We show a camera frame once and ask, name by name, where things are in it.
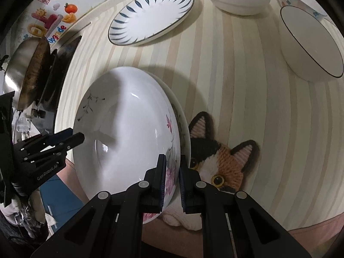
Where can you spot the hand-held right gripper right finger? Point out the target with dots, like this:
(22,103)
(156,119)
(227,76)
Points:
(183,190)

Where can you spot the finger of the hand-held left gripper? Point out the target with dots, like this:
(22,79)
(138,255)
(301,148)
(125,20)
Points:
(63,135)
(74,141)

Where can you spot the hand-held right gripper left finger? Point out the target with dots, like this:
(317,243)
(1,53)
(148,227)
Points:
(162,182)

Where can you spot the white floral plate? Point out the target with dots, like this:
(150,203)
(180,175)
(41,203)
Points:
(121,129)
(185,139)

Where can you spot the blue leaf pattern plate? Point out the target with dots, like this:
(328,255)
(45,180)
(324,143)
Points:
(150,16)

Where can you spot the white bowl dark rim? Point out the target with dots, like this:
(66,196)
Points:
(309,40)

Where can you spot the steel wok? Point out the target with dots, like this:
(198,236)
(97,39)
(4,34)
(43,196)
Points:
(35,72)

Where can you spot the black gas stove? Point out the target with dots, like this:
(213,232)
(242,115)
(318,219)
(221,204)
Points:
(63,59)

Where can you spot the stainless steel wok lid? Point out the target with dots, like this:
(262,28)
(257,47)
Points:
(14,72)

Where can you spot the striped mat with cat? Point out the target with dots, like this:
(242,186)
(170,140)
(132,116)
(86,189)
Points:
(242,86)

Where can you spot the colourful wall stickers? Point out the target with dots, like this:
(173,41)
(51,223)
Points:
(53,18)

